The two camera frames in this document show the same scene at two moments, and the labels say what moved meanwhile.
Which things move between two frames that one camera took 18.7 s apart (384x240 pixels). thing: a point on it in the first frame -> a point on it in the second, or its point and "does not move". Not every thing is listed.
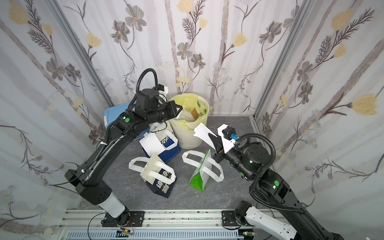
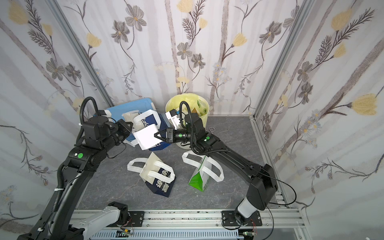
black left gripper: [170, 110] -> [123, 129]
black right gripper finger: [219, 146] -> [160, 137]
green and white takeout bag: [208, 167] does not move
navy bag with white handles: [159, 178] does not move
